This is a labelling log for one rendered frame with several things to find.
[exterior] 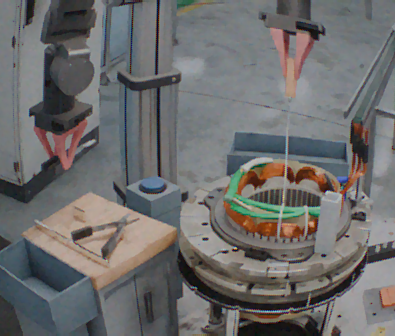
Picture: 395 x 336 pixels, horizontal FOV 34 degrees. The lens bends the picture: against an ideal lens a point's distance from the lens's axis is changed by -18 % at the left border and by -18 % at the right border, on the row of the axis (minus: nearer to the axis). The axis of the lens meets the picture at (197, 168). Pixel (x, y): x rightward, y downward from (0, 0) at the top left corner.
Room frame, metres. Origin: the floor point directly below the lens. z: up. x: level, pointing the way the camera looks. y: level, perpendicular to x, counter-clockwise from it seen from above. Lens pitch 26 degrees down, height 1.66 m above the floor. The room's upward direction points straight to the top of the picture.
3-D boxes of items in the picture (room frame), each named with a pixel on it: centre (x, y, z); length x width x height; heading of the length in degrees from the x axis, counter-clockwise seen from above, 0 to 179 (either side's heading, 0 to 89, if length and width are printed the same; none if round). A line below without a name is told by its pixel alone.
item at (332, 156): (1.30, -0.18, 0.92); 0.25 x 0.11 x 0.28; 81
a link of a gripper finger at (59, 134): (0.99, 0.21, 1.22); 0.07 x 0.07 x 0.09; 55
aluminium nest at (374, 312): (1.08, -0.41, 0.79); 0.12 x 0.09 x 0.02; 0
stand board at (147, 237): (0.98, 0.16, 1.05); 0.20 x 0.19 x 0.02; 144
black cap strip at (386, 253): (1.31, -0.46, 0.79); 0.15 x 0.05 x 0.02; 98
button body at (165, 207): (1.20, 0.08, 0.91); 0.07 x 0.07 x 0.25; 45
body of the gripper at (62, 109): (0.99, 0.21, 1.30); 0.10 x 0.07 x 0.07; 55
